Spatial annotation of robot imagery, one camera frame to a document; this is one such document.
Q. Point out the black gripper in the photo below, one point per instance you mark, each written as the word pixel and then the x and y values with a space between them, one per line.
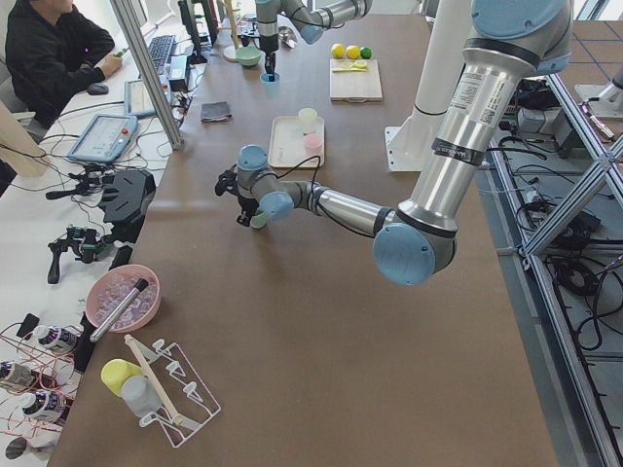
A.
pixel 246 206
pixel 268 43

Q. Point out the green cup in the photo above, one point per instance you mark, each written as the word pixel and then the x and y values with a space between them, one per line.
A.
pixel 259 220

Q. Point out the blue cup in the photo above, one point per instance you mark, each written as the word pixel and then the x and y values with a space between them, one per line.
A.
pixel 270 84

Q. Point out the cream cup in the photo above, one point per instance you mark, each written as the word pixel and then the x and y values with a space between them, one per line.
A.
pixel 308 120

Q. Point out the pink cup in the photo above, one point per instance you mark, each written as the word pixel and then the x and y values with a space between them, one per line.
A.
pixel 313 144

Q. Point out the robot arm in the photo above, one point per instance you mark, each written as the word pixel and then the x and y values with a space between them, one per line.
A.
pixel 310 23
pixel 478 53

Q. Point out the cream rabbit tray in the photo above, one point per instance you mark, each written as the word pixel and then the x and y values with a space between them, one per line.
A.
pixel 286 144

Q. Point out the mint green bowl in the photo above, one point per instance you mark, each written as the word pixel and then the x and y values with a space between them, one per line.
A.
pixel 248 56

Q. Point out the metal scoop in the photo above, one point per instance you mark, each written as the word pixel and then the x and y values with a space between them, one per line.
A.
pixel 287 37

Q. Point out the wooden mug tree stand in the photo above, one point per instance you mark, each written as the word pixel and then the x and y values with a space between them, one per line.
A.
pixel 230 52

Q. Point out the yellow lemon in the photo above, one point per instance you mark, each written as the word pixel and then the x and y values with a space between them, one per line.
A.
pixel 338 51
pixel 353 52

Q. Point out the yellow plastic knife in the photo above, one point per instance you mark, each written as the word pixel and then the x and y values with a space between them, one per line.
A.
pixel 335 70

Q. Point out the grey folded cloth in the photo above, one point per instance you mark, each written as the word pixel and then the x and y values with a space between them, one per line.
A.
pixel 215 112

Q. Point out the black monitor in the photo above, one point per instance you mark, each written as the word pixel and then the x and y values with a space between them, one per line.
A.
pixel 196 54

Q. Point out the green lime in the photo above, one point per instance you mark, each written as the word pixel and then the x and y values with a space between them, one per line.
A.
pixel 366 53

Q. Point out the wooden cutting board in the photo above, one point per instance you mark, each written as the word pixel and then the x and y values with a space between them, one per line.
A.
pixel 355 87

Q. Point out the black keyboard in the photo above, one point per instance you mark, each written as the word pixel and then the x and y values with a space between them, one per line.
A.
pixel 160 49

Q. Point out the metal tube black cap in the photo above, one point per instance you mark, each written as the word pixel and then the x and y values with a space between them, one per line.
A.
pixel 140 285

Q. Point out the blue teach pendant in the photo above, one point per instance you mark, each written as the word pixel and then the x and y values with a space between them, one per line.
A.
pixel 137 101
pixel 104 139

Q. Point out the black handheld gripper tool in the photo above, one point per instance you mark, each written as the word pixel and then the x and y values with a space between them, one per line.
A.
pixel 91 180

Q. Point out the computer mouse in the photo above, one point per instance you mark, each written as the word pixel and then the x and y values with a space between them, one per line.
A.
pixel 97 89

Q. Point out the yellow cup on rack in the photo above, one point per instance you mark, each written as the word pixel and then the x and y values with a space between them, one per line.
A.
pixel 115 373

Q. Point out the clear cup on rack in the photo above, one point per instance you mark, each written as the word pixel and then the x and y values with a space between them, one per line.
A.
pixel 140 396

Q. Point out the wooden stick on rack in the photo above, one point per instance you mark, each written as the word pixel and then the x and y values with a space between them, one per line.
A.
pixel 135 348

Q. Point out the seated person in black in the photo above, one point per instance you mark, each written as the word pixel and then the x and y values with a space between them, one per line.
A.
pixel 54 52

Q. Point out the aluminium frame post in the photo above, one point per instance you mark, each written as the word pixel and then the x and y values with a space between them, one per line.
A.
pixel 129 23

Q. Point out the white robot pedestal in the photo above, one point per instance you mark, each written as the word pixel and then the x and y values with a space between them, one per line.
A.
pixel 408 147

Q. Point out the white wire cup rack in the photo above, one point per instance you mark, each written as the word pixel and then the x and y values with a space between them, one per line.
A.
pixel 186 389

